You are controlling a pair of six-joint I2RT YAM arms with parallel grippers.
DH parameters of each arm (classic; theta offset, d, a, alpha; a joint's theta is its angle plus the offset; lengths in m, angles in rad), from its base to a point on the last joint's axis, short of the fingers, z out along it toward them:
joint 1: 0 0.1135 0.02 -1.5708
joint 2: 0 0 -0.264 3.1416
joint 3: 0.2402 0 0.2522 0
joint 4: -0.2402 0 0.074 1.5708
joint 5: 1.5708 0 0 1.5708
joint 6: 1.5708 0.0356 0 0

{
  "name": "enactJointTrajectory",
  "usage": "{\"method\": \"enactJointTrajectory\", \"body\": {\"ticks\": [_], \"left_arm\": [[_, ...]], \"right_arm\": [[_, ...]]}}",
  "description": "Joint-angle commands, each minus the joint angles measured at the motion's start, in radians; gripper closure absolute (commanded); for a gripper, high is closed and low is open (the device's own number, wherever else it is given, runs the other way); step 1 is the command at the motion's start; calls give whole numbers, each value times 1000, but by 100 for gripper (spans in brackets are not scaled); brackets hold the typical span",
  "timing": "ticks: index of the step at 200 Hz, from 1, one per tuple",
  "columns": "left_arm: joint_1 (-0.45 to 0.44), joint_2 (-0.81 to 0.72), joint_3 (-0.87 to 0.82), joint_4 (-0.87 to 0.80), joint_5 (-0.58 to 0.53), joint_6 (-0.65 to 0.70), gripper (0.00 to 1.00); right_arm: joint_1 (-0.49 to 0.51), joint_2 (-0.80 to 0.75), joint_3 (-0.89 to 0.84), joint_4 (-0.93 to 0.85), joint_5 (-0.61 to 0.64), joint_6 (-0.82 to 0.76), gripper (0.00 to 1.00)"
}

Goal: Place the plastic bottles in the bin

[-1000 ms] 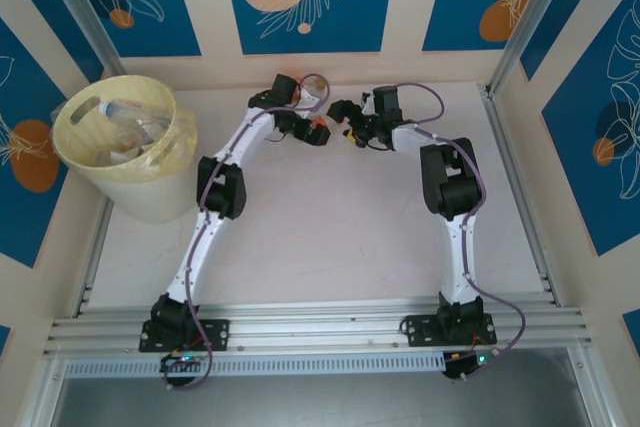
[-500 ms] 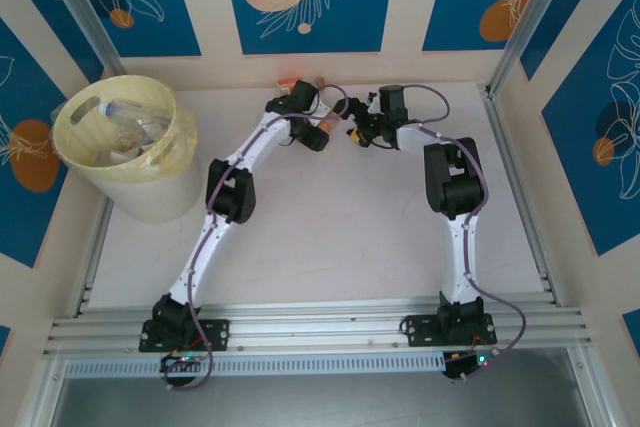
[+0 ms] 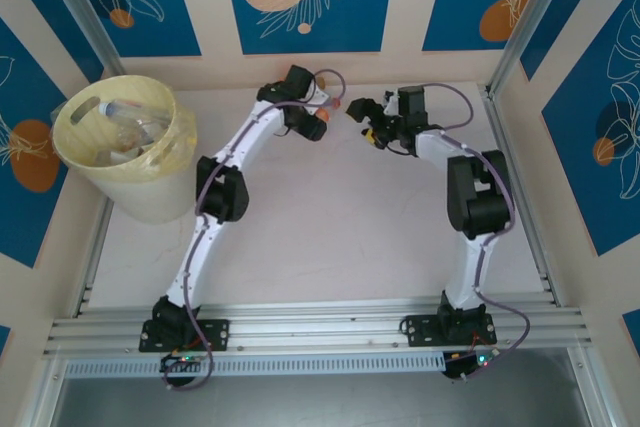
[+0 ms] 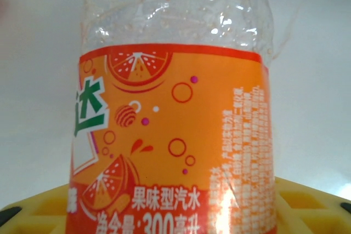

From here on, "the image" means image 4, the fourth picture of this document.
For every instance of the orange soda bottle orange cap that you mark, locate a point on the orange soda bottle orange cap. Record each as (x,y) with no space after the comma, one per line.
(170,121)

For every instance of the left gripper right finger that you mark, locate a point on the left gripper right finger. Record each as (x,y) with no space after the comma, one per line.
(312,212)

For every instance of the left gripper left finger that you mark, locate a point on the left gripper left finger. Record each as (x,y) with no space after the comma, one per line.
(35,214)

